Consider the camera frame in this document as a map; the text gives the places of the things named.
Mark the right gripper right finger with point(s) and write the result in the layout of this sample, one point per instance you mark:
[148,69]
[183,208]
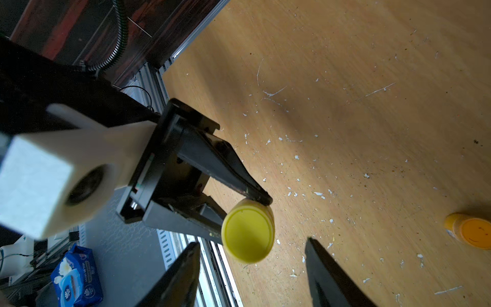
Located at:
[329,284]

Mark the yellow paint jar front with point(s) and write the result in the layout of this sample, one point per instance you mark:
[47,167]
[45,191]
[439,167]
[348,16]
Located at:
[470,230]

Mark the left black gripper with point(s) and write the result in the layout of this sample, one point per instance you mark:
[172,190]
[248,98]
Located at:
[166,190]

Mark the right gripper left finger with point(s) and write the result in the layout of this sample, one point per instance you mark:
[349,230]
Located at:
[179,284]

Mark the blue wet wipes pack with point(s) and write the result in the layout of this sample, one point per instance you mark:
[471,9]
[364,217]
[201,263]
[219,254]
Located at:
[76,279]

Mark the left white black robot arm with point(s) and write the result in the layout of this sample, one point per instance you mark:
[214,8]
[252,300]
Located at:
[31,82]

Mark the yellow paint jar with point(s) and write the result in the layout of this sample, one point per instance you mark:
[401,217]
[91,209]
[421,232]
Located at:
[470,230]
[248,232]

